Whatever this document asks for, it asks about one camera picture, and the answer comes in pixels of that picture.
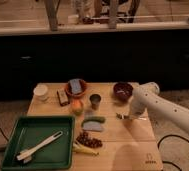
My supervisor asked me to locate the silver metal fork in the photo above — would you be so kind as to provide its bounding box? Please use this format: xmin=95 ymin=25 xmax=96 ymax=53
xmin=116 ymin=113 xmax=147 ymax=120

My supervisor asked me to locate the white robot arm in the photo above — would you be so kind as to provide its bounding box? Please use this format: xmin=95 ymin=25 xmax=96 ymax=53
xmin=130 ymin=82 xmax=189 ymax=135

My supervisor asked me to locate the small metal cup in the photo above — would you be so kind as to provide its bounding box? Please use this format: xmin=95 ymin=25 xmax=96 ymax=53
xmin=90 ymin=94 xmax=101 ymax=110

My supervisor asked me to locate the white plastic cup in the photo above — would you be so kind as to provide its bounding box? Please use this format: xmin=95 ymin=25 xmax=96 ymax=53
xmin=33 ymin=85 xmax=48 ymax=101

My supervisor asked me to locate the dark red bowl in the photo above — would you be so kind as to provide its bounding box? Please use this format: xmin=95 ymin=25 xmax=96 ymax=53
xmin=113 ymin=82 xmax=133 ymax=101

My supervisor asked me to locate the green cucumber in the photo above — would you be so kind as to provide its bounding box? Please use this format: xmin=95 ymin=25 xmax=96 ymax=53
xmin=81 ymin=116 xmax=106 ymax=126

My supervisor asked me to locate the grey blue cloth piece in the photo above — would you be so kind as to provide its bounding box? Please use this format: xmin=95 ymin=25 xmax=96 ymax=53
xmin=83 ymin=121 xmax=104 ymax=132

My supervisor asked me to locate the red grape bunch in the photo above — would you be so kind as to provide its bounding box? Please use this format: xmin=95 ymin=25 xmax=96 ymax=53
xmin=76 ymin=131 xmax=103 ymax=148

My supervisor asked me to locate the orange green mango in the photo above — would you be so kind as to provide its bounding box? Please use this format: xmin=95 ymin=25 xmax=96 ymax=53
xmin=71 ymin=99 xmax=83 ymax=115

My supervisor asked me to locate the orange bowl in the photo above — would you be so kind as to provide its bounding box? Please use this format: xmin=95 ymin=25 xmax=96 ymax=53
xmin=65 ymin=79 xmax=87 ymax=98

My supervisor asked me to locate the yellow banana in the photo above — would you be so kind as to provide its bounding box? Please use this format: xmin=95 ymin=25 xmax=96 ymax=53
xmin=73 ymin=141 xmax=98 ymax=156

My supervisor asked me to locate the blue sponge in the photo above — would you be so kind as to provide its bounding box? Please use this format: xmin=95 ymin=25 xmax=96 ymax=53
xmin=69 ymin=79 xmax=82 ymax=94

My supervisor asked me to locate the brown wooden block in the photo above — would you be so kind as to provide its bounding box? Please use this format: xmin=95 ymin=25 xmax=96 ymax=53
xmin=57 ymin=89 xmax=69 ymax=106

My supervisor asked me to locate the green plastic tray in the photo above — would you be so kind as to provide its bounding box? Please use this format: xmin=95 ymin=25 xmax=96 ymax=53
xmin=0 ymin=115 xmax=75 ymax=171

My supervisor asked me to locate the black cable right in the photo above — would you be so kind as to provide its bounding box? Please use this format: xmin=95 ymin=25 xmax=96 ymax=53
xmin=157 ymin=134 xmax=189 ymax=171

